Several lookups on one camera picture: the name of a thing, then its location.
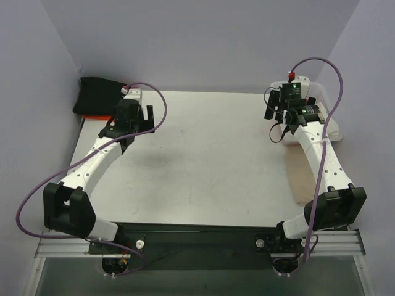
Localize white plastic basket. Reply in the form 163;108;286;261
270;75;343;146

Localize aluminium mounting rail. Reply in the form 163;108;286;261
35;230;365;258

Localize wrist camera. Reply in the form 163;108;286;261
121;87;142;105
280;72;310;102

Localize beige folded cloth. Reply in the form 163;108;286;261
285;146;316;205

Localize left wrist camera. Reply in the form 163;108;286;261
121;87;142;105

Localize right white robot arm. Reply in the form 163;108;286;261
265;83;367;252

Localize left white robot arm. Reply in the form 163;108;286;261
43;99;154;254

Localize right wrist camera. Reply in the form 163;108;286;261
280;72;310;102

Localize orange folded t-shirt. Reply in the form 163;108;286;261
82;115;112;121

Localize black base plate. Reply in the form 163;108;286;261
88;223;304;273

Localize black folded t-shirt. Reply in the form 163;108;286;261
73;77;125;116

